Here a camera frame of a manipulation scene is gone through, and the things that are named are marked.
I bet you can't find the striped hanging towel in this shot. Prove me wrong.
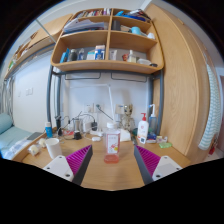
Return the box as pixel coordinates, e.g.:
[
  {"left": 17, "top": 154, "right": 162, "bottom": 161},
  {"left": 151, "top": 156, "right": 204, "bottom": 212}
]
[{"left": 198, "top": 65, "right": 221, "bottom": 150}]

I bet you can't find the white tape roll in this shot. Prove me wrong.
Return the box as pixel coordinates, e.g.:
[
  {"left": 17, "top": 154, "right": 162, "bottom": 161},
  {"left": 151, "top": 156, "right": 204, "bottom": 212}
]
[{"left": 28, "top": 145, "right": 40, "bottom": 156}]

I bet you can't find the grey metal frame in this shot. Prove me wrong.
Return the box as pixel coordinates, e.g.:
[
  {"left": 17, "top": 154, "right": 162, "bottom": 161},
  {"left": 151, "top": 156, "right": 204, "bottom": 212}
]
[{"left": 46, "top": 66, "right": 164, "bottom": 134}]

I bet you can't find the wooden wardrobe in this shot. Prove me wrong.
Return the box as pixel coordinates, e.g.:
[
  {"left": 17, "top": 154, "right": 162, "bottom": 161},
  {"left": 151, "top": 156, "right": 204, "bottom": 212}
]
[{"left": 146, "top": 4, "right": 210, "bottom": 164}]

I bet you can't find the Groot figurine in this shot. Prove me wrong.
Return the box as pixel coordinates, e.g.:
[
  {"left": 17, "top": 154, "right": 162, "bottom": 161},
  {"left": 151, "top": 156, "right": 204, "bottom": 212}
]
[{"left": 121, "top": 104, "right": 135, "bottom": 131}]

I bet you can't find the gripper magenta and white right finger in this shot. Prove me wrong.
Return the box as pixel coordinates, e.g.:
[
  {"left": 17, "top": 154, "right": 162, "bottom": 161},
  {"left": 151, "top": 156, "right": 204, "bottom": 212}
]
[{"left": 134, "top": 145, "right": 182, "bottom": 185}]

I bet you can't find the blue small bottle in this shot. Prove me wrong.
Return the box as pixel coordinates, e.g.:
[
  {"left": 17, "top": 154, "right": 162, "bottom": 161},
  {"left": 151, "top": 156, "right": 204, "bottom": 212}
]
[{"left": 45, "top": 122, "right": 53, "bottom": 138}]

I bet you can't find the clear bottle with pink liquid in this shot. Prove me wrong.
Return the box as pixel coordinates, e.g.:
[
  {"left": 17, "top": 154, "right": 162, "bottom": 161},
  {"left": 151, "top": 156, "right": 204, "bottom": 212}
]
[{"left": 104, "top": 122, "right": 120, "bottom": 163}]

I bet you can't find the white power strip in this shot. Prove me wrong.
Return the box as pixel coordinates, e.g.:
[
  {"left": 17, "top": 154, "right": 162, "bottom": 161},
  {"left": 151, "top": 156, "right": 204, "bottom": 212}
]
[{"left": 90, "top": 130, "right": 103, "bottom": 137}]

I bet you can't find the white pump bottle red cap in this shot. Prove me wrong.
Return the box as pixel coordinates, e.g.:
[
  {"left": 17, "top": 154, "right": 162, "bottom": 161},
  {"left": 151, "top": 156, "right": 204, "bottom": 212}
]
[{"left": 137, "top": 113, "right": 149, "bottom": 144}]

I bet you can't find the wooden wall shelf unit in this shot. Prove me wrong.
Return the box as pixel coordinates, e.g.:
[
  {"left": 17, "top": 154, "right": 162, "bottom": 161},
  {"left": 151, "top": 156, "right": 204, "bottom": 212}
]
[{"left": 51, "top": 8, "right": 164, "bottom": 74}]

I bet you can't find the bed with light bedding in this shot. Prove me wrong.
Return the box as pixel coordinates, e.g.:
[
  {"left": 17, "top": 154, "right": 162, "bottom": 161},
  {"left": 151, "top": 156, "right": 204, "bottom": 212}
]
[{"left": 0, "top": 113, "right": 41, "bottom": 160}]

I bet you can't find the green soap box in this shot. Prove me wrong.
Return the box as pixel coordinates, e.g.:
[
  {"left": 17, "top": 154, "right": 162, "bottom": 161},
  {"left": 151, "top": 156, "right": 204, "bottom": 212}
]
[{"left": 159, "top": 142, "right": 172, "bottom": 149}]

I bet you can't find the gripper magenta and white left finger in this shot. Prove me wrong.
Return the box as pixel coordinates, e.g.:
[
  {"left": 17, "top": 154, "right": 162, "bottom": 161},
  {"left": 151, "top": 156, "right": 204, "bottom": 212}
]
[{"left": 44, "top": 145, "right": 93, "bottom": 185}]

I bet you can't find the white paper cup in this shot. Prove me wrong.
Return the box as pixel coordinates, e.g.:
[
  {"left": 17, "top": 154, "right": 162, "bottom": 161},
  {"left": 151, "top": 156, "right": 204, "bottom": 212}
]
[{"left": 45, "top": 138, "right": 62, "bottom": 159}]

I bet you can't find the clear blue pump bottle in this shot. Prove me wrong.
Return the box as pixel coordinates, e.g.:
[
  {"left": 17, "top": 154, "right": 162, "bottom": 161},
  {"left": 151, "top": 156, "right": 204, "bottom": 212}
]
[{"left": 149, "top": 104, "right": 157, "bottom": 134}]

